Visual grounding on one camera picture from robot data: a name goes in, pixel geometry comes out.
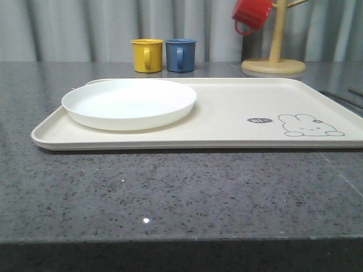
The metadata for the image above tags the white round plate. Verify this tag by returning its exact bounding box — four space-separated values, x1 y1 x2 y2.
61 79 197 131

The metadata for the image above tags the beige rabbit serving tray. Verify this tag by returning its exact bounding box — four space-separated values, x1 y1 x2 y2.
31 78 362 150

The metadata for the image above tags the silver metal fork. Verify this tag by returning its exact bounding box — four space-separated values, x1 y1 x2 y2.
319 91 362 117

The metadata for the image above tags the yellow mug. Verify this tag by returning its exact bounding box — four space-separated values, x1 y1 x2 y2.
131 39 163 73

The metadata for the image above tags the red mug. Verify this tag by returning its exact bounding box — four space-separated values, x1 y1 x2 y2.
232 0 273 35

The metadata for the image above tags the wooden mug tree stand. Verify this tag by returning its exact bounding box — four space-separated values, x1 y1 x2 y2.
241 0 307 74

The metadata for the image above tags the blue mug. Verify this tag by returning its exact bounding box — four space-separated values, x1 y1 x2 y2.
165 39 197 73

